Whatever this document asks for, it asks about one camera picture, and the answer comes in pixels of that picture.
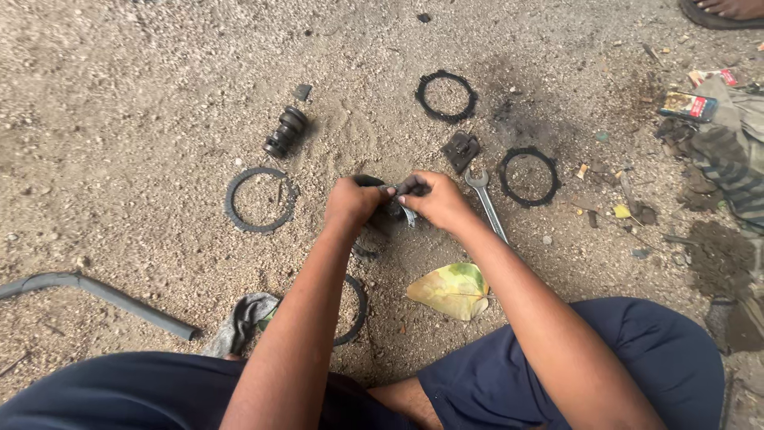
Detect black toothed clutch plate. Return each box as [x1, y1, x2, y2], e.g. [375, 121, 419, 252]
[498, 147, 562, 209]
[415, 70, 479, 124]

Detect person's left hand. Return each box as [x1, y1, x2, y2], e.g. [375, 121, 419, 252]
[324, 175, 397, 230]

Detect grey rubber hose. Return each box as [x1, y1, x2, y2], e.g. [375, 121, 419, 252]
[0, 271, 200, 342]

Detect person's leg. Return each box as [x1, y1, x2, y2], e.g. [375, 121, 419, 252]
[366, 376, 445, 430]

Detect person's navy shorts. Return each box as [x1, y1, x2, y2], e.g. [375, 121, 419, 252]
[0, 297, 726, 430]

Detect colourful small packet box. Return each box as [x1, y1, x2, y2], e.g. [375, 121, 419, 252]
[658, 91, 719, 124]

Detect grey friction clutch plate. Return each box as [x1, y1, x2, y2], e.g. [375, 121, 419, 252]
[224, 166, 299, 234]

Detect striped dirty cloth heap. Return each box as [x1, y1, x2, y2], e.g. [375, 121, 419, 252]
[655, 76, 764, 235]

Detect grey dirty rag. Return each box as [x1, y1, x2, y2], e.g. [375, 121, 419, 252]
[202, 292, 281, 359]

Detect black sandal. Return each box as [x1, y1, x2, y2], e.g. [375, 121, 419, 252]
[678, 0, 764, 31]

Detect dark metal bracket plate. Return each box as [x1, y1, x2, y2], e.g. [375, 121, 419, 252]
[441, 131, 482, 175]

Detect black clutch plate ring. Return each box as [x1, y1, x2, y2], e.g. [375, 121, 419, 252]
[332, 274, 369, 348]

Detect yellow green leaf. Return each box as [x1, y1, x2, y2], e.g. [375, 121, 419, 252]
[406, 262, 491, 322]

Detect red white small packet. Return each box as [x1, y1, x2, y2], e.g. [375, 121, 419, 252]
[688, 68, 739, 88]

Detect person's right hand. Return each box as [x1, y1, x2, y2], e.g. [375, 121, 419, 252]
[395, 170, 472, 234]

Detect small dark metal part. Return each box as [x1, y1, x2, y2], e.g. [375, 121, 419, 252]
[367, 183, 432, 235]

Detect black cylindrical gear hub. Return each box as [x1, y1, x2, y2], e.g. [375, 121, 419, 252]
[263, 106, 310, 160]

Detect silver open-end wrench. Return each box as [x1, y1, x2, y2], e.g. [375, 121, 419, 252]
[465, 169, 510, 246]

